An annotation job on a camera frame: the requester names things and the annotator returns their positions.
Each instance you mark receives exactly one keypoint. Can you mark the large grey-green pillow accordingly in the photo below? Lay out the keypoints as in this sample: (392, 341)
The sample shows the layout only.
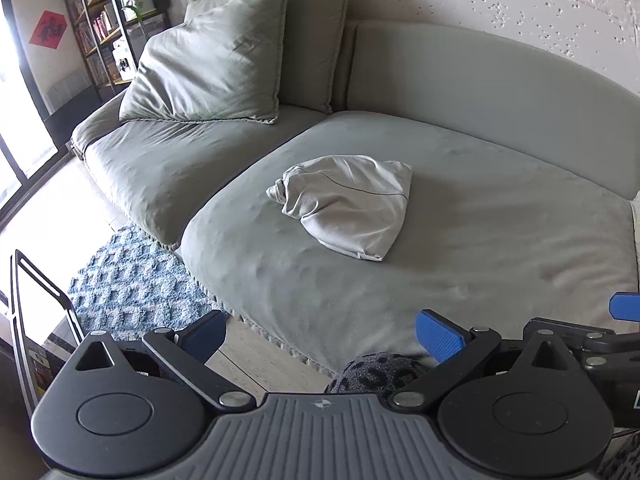
(210, 60)

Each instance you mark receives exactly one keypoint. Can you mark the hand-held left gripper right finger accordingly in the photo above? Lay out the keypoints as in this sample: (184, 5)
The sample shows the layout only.
(440, 335)

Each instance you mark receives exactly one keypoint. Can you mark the blue patterned rug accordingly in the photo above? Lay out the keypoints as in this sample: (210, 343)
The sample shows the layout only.
(125, 285)

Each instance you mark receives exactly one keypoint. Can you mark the green and white kettle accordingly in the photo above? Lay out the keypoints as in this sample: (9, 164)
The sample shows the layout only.
(140, 0)

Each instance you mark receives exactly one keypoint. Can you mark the black metal frame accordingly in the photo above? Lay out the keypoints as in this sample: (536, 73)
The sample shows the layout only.
(66, 307)

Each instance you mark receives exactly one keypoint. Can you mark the red diamond wall decoration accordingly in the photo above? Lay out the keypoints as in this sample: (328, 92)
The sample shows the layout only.
(48, 28)

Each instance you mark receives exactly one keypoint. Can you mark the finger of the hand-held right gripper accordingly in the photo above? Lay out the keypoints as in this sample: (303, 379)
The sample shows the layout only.
(625, 307)
(607, 347)

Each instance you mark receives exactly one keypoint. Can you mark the white wall radiator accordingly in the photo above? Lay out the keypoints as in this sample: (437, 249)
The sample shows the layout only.
(67, 91)

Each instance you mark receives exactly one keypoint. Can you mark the black framed glass door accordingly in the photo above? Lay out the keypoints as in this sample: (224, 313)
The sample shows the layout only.
(35, 85)

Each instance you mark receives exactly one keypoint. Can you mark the small white appliance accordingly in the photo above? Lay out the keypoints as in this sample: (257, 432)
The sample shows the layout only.
(121, 60)

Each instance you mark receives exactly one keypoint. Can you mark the white cloth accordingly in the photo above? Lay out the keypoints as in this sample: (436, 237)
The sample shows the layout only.
(636, 225)

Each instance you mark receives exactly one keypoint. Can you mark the grey-green sofa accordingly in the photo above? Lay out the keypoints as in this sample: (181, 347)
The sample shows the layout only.
(475, 260)

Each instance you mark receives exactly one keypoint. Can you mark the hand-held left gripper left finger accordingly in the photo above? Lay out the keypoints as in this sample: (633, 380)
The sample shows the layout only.
(205, 335)

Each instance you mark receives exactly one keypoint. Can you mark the black metal bookshelf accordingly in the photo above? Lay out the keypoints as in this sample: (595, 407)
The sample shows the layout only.
(100, 25)

